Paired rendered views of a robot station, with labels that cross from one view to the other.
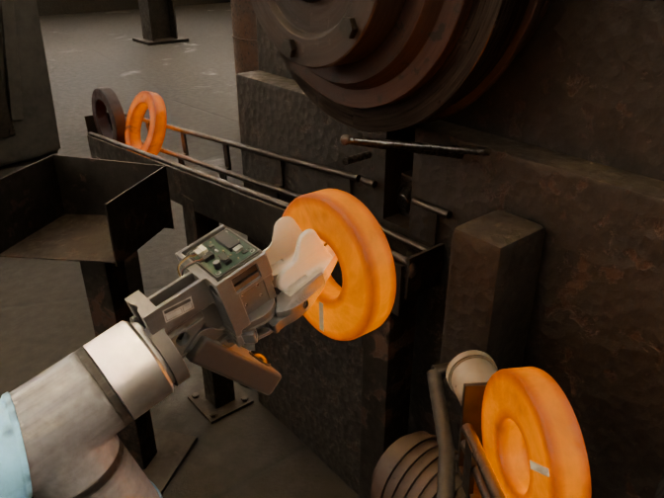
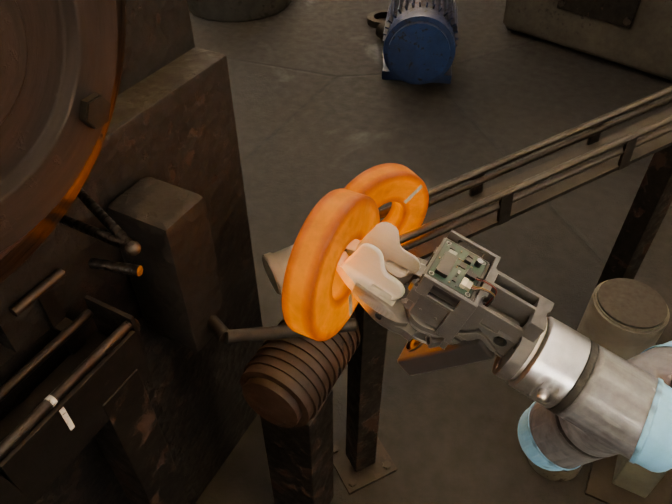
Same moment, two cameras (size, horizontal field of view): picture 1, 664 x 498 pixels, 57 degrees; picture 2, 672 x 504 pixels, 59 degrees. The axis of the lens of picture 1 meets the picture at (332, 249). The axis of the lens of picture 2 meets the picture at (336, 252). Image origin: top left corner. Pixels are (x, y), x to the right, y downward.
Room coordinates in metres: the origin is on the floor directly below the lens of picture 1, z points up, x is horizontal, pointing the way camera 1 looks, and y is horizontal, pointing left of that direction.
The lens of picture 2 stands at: (0.72, 0.40, 1.25)
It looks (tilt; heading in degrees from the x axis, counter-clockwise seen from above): 44 degrees down; 248
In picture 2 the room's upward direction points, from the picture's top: straight up
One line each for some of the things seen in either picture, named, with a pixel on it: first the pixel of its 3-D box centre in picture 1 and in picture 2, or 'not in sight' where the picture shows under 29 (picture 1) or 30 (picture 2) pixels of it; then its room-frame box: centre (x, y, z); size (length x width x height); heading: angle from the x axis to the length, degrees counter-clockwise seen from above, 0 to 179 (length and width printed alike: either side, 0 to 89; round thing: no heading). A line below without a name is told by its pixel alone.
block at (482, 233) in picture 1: (490, 304); (171, 267); (0.71, -0.21, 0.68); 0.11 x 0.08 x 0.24; 129
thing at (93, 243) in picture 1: (108, 334); not in sight; (1.09, 0.48, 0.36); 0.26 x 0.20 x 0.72; 74
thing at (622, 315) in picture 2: not in sight; (586, 391); (0.02, -0.02, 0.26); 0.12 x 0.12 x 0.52
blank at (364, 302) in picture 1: (333, 265); (334, 265); (0.56, 0.00, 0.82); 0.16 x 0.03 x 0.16; 39
